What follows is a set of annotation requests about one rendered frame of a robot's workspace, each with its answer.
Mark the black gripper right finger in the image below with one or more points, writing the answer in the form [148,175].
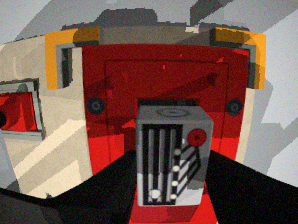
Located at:
[241,195]

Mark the red toy car body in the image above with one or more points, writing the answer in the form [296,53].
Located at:
[121,78]

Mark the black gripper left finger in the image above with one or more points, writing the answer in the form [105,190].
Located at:
[105,198]

